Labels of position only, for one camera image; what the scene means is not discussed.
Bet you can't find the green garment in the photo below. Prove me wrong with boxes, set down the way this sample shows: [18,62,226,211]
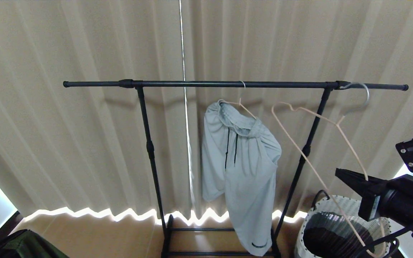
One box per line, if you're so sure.
[0,229,69,258]

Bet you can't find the white laundry basket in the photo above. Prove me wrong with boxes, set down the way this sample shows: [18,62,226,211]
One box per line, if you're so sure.
[294,190,400,258]

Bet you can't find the pale grey shorts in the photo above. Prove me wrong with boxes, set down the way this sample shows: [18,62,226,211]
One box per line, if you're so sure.
[201,100,283,257]

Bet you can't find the pink clothes hanger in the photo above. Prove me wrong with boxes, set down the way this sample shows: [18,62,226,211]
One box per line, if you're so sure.
[218,81,257,120]
[271,82,388,258]

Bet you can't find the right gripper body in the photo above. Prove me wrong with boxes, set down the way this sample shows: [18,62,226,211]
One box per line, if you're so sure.
[358,174,413,230]

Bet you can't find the black clothes rack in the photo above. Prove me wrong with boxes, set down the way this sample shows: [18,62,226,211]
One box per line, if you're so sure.
[63,79,409,258]

